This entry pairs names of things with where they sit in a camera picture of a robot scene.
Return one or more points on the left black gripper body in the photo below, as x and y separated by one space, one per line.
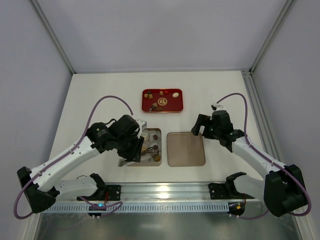
133 150

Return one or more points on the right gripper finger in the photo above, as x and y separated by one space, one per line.
201 121
207 133

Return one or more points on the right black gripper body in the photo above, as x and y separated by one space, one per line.
205 124

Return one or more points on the tan round chocolate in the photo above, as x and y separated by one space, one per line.
157 158

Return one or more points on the gold tin lid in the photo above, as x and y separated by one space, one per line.
185 150

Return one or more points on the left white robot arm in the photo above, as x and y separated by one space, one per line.
44 185

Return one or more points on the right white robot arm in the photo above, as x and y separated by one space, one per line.
282 188

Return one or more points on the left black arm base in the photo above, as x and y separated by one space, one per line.
110 192

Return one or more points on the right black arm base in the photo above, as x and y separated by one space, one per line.
226 190

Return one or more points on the white oval chocolate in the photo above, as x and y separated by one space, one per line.
175 95

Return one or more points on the gold tin box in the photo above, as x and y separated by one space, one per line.
149 141

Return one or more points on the red rectangular tray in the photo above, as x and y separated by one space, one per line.
163 100

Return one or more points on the aluminium frame post right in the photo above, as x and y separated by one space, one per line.
276 26

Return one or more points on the aluminium frame post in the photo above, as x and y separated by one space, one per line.
276 26
51 34

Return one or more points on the aluminium frame post left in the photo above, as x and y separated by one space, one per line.
51 34

